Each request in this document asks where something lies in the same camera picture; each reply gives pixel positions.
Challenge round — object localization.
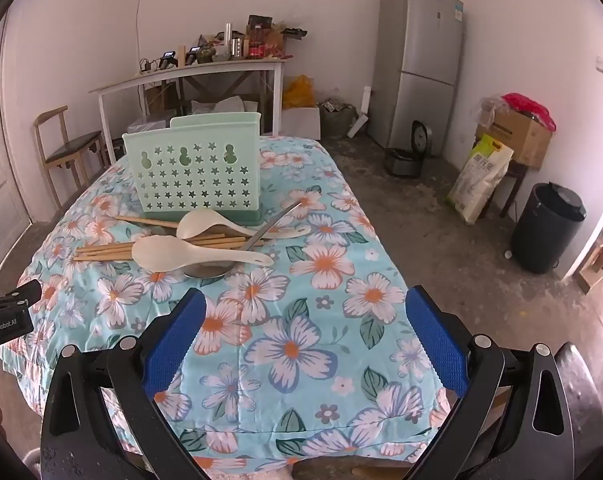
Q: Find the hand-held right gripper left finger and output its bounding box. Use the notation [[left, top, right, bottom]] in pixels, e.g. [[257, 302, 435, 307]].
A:
[[40, 287, 217, 480]]

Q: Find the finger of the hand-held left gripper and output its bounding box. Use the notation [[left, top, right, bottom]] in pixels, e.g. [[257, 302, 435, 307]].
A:
[[0, 275, 43, 311]]

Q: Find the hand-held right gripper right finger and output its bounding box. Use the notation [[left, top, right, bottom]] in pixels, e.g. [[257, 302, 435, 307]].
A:
[[404, 285, 577, 480]]

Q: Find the white plastic rice spoon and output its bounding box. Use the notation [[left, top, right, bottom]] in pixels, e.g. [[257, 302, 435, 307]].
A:
[[131, 235, 274, 273], [175, 210, 312, 241]]

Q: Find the metal ladle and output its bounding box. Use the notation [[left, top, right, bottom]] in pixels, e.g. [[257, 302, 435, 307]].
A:
[[182, 201, 302, 280]]

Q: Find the green star-cut utensil holder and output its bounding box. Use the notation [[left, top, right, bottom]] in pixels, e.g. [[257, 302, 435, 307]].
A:
[[122, 111, 263, 226]]

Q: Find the floral blue blanket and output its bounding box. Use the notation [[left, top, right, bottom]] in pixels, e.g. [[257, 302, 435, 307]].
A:
[[0, 135, 455, 476]]

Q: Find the black trash can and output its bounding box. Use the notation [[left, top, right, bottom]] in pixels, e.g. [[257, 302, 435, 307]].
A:
[[511, 182, 587, 275]]

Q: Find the wooden chair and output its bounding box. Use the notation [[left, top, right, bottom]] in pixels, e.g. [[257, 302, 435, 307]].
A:
[[34, 106, 108, 211]]

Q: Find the white and yellow rice bag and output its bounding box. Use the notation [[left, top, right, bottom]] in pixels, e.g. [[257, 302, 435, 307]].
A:
[[447, 134, 515, 226]]

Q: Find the wooden stool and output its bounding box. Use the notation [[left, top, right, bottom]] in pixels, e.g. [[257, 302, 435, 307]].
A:
[[499, 162, 533, 219]]

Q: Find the black rice cooker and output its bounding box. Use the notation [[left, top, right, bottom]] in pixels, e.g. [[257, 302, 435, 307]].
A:
[[385, 120, 433, 179]]

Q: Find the grey flat box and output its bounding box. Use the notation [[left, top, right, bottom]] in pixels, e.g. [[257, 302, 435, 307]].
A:
[[128, 117, 173, 137]]

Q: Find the white board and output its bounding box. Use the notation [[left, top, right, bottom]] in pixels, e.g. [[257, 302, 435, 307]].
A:
[[347, 86, 373, 139]]

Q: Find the green sack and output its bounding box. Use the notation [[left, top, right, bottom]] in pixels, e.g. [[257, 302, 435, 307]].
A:
[[319, 101, 359, 139]]

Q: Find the small brown cardboard box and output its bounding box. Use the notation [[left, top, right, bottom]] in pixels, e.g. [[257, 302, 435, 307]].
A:
[[144, 81, 180, 114]]

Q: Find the white plastic bag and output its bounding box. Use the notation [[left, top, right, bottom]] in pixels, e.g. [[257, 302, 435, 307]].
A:
[[191, 95, 260, 119]]

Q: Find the red cloth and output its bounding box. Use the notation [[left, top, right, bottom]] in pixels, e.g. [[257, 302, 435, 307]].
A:
[[501, 92, 557, 132]]

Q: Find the white box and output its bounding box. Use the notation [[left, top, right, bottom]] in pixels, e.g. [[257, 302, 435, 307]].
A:
[[280, 106, 323, 141]]

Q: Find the white long table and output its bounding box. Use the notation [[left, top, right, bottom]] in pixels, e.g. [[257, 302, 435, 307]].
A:
[[88, 57, 288, 162]]

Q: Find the grey refrigerator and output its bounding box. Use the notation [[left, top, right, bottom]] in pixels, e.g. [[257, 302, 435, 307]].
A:
[[366, 0, 465, 151]]

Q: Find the yellow plastic bag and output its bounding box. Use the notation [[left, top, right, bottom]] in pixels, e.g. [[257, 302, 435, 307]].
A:
[[281, 75, 315, 109]]

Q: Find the dark red box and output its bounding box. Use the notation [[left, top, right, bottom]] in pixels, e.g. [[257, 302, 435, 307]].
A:
[[245, 15, 276, 61]]

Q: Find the wall cable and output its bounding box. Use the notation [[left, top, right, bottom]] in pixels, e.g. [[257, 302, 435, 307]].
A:
[[135, 0, 149, 63]]

